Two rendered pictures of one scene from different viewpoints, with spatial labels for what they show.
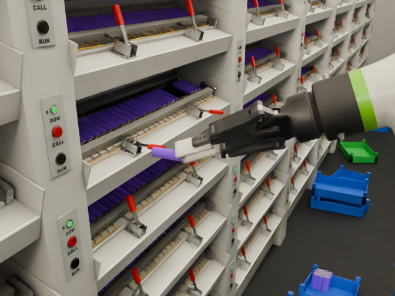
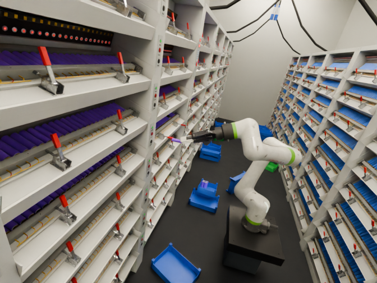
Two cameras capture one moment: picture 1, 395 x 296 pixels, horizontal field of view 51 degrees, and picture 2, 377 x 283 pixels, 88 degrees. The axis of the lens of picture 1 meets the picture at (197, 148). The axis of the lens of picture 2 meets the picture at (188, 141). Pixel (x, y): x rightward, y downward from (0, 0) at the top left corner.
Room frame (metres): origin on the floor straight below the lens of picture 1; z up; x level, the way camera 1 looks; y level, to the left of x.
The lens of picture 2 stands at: (-0.34, 0.28, 1.45)
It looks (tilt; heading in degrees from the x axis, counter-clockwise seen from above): 24 degrees down; 344
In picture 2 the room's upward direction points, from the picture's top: 10 degrees clockwise
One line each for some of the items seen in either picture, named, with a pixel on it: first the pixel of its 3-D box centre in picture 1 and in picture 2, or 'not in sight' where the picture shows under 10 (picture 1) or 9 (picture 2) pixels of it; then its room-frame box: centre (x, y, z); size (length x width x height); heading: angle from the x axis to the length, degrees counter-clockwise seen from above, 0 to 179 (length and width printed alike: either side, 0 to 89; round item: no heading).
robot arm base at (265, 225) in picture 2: not in sight; (260, 223); (0.55, -0.64, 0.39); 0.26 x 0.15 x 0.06; 65
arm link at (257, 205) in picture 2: not in sight; (256, 208); (0.58, -0.59, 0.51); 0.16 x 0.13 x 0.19; 19
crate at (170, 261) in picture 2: not in sight; (175, 268); (0.50, -0.04, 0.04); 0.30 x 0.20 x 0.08; 39
